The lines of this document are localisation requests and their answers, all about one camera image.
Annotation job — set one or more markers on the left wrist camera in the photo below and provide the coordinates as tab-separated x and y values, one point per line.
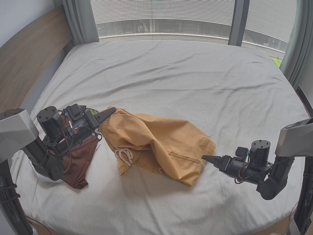
74	111

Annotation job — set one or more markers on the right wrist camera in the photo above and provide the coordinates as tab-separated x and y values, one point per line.
240	152

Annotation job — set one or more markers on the bed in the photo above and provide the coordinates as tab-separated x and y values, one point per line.
171	70

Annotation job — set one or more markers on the grey-green curtain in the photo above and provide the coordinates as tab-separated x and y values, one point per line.
300	45
73	13

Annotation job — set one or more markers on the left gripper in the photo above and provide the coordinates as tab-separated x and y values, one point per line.
89	122

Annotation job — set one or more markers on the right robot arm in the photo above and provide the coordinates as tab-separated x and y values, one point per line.
291	141

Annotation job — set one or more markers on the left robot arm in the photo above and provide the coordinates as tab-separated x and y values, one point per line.
14	131

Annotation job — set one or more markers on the white garment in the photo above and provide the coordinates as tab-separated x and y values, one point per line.
45	179

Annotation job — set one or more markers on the brown garment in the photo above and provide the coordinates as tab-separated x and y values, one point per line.
78	163

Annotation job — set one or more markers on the green garment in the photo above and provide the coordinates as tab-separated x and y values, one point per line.
93	111

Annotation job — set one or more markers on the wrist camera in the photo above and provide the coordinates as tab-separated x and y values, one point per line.
240	152
74	111

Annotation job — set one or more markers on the tan shorts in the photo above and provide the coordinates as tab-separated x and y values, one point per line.
151	136

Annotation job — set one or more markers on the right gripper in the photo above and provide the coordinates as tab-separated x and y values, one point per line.
232	166

